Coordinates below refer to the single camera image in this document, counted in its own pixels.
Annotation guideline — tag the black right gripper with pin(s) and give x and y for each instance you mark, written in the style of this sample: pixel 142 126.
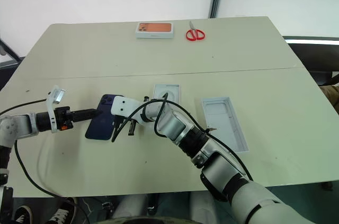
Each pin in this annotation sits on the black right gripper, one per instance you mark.
pixel 126 121

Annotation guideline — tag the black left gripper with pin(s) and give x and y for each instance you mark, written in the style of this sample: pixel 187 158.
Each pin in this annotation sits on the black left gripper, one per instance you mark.
pixel 63 118

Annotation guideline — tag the dark blue smartphone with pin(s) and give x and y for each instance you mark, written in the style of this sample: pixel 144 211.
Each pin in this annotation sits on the dark blue smartphone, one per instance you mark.
pixel 102 124

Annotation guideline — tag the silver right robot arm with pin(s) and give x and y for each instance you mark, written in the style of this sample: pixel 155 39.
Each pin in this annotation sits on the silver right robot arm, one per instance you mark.
pixel 176 126

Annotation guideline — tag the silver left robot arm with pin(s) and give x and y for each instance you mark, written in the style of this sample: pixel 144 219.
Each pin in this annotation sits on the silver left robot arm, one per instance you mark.
pixel 18 126

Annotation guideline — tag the small grey box insert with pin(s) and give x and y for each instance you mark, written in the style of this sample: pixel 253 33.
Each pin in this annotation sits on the small grey box insert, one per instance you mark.
pixel 167 90

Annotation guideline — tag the open white phone box base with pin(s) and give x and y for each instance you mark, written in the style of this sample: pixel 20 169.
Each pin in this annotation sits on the open white phone box base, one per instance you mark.
pixel 225 123

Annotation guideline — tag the black white sneaker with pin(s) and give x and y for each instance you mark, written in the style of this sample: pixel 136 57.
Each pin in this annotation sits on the black white sneaker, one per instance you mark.
pixel 62 212
pixel 22 214

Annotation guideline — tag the black chair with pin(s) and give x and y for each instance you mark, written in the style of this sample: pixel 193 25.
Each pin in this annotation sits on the black chair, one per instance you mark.
pixel 315 57

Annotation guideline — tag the brown object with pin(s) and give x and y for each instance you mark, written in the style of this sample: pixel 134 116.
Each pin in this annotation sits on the brown object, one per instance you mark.
pixel 331 97

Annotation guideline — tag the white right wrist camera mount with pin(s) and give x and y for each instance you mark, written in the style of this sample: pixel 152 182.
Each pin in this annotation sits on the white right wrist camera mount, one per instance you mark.
pixel 124 105

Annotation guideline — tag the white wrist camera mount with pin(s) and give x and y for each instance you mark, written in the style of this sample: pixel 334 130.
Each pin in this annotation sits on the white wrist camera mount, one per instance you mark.
pixel 57 95
pixel 124 105

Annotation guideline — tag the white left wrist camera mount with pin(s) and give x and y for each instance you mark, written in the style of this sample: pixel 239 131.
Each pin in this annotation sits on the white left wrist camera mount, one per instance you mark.
pixel 57 95

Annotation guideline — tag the dark grey metal frame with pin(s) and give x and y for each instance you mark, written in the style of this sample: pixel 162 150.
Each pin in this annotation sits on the dark grey metal frame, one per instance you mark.
pixel 8 54

